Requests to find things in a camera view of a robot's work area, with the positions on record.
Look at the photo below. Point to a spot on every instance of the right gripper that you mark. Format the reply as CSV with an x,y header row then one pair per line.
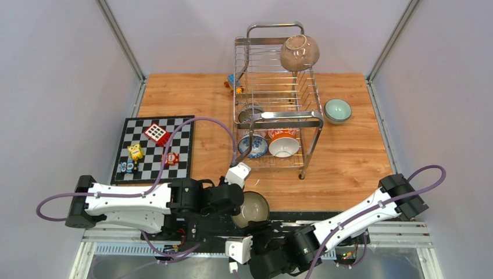
x,y
261,228

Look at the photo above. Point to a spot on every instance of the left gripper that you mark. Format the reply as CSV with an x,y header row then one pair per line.
x,y
232,210

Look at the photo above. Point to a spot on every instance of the teal glazed bowl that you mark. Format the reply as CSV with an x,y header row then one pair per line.
x,y
255,208

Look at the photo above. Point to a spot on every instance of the small celadon green bowl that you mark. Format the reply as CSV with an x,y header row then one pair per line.
x,y
336,121

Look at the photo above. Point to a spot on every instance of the large ribbed celadon bowl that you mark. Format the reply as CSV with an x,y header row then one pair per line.
x,y
337,108

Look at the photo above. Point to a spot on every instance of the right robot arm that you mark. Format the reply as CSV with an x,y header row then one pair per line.
x,y
301,251

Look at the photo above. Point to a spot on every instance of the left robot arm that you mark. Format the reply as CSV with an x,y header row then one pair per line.
x,y
145,208

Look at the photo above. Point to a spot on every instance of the steel two-tier dish rack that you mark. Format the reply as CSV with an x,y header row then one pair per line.
x,y
290,100

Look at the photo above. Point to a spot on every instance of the blue floral bowl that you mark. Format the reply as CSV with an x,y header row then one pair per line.
x,y
259,148

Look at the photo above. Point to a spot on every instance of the orange geometric pattern bowl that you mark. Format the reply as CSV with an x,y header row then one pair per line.
x,y
242,133

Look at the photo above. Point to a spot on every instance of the red robot toy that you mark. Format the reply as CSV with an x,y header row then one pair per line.
x,y
170,159

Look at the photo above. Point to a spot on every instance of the orange bowl white inside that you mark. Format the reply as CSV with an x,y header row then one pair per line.
x,y
283,146

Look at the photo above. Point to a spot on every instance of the orange floral white bowl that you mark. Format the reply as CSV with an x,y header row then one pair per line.
x,y
275,132

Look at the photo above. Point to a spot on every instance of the dark patterned bowl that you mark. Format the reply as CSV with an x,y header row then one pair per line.
x,y
248,111

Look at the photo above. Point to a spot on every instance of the black white chessboard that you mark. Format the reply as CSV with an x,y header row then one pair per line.
x,y
149,165

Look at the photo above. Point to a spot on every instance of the red toy brick block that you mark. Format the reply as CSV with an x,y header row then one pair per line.
x,y
157,134

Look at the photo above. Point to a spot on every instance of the yellow owl toy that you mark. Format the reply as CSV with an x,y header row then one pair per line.
x,y
135,151

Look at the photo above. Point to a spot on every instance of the blue owl toy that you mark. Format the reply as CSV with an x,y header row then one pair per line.
x,y
128,167

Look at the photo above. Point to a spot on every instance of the toy brick car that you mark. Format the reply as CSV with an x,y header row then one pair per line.
x,y
235,85

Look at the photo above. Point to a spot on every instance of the brown speckled bowl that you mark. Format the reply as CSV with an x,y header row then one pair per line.
x,y
299,52

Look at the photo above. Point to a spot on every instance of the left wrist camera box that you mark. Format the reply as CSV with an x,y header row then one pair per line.
x,y
238,175

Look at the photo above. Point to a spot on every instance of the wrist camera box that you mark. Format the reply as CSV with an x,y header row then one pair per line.
x,y
239,248
238,175

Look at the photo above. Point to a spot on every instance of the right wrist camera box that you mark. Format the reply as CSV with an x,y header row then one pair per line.
x,y
239,248

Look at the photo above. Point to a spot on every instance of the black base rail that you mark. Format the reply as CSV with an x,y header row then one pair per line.
x,y
192,228

